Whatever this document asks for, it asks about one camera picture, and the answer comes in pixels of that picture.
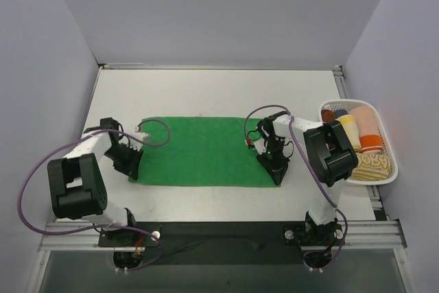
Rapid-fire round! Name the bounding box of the green cloth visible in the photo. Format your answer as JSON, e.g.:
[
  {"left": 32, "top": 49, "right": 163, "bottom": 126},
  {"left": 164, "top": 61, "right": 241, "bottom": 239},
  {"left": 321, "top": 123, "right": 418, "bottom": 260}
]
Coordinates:
[{"left": 134, "top": 117, "right": 275, "bottom": 188}]

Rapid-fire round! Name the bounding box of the yellow cream towel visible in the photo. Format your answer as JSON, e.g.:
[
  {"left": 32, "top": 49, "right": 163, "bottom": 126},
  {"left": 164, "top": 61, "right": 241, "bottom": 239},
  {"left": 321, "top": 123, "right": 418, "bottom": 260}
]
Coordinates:
[{"left": 337, "top": 114, "right": 361, "bottom": 152}]

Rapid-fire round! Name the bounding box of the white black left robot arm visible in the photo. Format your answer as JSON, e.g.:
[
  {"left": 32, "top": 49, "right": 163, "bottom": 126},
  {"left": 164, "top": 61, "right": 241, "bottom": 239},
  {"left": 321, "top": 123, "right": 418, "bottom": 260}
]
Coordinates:
[{"left": 47, "top": 117, "right": 149, "bottom": 246}]

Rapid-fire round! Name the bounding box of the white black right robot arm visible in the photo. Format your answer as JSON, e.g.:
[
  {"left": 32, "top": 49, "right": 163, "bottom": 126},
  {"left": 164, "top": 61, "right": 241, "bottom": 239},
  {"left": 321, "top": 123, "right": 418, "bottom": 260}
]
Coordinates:
[{"left": 252, "top": 111, "right": 358, "bottom": 245}]

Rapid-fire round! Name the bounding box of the brown rolled towel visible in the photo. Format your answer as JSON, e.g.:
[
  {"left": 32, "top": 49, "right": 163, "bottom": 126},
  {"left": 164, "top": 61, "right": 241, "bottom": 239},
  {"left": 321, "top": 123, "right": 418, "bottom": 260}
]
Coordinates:
[{"left": 321, "top": 109, "right": 336, "bottom": 123}]

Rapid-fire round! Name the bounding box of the black base mat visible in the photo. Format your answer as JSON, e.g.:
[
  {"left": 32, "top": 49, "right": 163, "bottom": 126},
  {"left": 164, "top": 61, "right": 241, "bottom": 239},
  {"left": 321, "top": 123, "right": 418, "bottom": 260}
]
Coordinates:
[{"left": 112, "top": 242, "right": 336, "bottom": 268}]

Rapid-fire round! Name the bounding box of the blue rolled towel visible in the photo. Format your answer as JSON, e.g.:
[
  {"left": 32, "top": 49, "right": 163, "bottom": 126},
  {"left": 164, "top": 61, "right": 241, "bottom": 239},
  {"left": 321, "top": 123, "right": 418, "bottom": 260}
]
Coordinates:
[{"left": 334, "top": 109, "right": 348, "bottom": 118}]

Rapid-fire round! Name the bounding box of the white perforated plastic basket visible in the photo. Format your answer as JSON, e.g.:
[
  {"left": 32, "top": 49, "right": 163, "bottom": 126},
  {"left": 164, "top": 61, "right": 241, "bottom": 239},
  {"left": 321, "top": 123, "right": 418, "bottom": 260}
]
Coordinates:
[{"left": 319, "top": 99, "right": 398, "bottom": 186}]

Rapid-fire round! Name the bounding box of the yellow white patterned rolled towel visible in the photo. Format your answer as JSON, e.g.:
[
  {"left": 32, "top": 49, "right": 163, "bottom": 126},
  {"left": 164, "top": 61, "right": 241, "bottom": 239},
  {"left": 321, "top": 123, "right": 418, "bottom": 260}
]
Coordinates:
[{"left": 350, "top": 153, "right": 391, "bottom": 181}]

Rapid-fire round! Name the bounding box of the peach orange rolled towel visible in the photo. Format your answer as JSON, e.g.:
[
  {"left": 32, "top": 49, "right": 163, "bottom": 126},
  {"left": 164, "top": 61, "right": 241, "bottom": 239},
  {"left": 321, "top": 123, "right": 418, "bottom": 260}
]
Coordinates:
[{"left": 351, "top": 106, "right": 383, "bottom": 154}]

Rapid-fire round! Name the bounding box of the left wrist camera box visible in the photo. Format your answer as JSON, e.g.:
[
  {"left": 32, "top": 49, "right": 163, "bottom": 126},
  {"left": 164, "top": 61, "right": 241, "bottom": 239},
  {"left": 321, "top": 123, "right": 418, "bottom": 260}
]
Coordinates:
[{"left": 132, "top": 131, "right": 151, "bottom": 143}]

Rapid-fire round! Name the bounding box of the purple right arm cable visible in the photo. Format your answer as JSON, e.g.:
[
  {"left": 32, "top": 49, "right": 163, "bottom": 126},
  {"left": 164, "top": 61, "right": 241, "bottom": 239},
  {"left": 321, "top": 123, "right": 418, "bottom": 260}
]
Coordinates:
[{"left": 243, "top": 104, "right": 349, "bottom": 270}]

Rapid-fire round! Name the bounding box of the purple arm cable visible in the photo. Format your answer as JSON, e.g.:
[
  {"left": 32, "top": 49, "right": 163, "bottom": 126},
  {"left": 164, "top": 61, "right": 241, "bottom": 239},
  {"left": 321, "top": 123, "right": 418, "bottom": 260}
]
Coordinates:
[
  {"left": 243, "top": 104, "right": 349, "bottom": 270},
  {"left": 17, "top": 119, "right": 172, "bottom": 270}
]

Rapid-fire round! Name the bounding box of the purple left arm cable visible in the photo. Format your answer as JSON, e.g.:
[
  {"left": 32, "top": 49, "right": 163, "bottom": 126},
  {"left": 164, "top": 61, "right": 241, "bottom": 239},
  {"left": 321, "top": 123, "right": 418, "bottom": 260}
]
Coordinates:
[{"left": 17, "top": 119, "right": 172, "bottom": 270}]

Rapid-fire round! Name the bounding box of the aluminium front frame rail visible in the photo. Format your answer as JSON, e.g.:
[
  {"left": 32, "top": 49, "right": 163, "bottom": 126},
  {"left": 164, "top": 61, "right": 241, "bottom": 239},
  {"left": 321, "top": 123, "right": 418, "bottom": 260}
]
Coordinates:
[{"left": 40, "top": 221, "right": 407, "bottom": 251}]

